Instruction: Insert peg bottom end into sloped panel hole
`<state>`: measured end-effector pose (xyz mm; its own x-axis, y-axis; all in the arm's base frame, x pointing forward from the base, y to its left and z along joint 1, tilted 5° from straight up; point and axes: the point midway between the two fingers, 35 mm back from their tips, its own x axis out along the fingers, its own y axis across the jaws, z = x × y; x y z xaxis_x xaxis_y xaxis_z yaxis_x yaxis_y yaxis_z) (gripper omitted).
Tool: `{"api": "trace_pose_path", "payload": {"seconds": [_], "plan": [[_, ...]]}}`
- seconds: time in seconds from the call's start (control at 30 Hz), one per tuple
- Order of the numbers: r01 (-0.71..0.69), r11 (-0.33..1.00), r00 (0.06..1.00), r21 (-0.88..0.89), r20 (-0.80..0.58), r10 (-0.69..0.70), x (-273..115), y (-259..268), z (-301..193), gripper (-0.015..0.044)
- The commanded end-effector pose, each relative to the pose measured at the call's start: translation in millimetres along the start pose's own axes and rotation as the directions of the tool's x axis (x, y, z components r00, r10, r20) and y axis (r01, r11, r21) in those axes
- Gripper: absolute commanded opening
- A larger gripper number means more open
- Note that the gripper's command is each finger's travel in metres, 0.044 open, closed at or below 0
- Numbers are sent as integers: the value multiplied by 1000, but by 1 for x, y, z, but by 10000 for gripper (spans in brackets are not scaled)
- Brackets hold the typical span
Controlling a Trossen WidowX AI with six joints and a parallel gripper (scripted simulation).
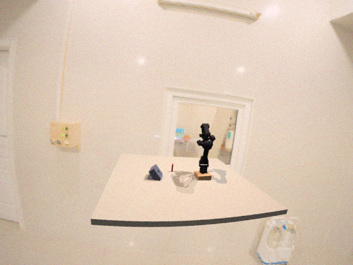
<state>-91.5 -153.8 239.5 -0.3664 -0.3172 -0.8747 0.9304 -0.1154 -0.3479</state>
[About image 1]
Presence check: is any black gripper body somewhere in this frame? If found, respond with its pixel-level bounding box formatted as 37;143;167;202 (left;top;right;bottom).
197;135;216;146

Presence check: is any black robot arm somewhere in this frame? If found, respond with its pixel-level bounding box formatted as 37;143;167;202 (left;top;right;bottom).
199;123;213;174

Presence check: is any dark grey sloped panel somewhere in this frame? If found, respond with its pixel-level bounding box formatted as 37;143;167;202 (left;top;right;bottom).
147;164;162;181

